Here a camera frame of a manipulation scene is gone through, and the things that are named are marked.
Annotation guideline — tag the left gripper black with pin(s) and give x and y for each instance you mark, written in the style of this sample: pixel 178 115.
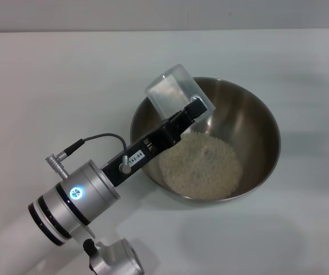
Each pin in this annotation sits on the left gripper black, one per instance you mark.
pixel 135 160

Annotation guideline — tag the clear plastic measuring cup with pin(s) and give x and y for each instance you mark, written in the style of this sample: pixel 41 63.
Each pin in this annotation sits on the clear plastic measuring cup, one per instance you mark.
pixel 170 88

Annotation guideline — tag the white rice grains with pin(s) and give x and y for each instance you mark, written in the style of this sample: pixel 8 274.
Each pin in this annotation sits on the white rice grains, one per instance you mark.
pixel 201 169

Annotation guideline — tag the left robot arm silver white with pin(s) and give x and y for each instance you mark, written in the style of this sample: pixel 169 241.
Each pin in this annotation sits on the left robot arm silver white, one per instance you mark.
pixel 67 206

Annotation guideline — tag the stainless steel mixing bowl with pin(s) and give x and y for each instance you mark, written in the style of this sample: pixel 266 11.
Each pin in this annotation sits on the stainless steel mixing bowl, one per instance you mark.
pixel 253 129

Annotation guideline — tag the left wrist silver camera housing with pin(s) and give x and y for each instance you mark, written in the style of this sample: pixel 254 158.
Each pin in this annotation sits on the left wrist silver camera housing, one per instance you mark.
pixel 118 257

